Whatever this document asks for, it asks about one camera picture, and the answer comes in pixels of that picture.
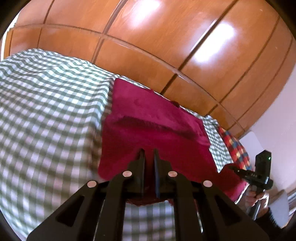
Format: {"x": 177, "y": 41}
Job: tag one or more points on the person's right hand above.
{"x": 264, "y": 200}

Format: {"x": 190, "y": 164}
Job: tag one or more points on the person's right forearm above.
{"x": 270, "y": 220}

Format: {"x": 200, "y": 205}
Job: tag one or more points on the colourful plaid pillow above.
{"x": 238, "y": 150}

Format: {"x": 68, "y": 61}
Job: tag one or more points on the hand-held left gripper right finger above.
{"x": 158, "y": 178}

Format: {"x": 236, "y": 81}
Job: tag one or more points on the white headboard panel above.
{"x": 252, "y": 143}

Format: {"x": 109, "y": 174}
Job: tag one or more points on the dark red fleece garment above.
{"x": 150, "y": 115}

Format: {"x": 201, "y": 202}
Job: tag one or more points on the green checkered bed sheet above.
{"x": 46, "y": 115}

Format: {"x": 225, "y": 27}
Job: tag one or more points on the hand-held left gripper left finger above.
{"x": 138, "y": 176}

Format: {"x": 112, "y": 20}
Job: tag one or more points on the wooden panel wardrobe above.
{"x": 161, "y": 34}

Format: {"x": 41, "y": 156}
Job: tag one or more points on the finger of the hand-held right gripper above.
{"x": 236, "y": 171}

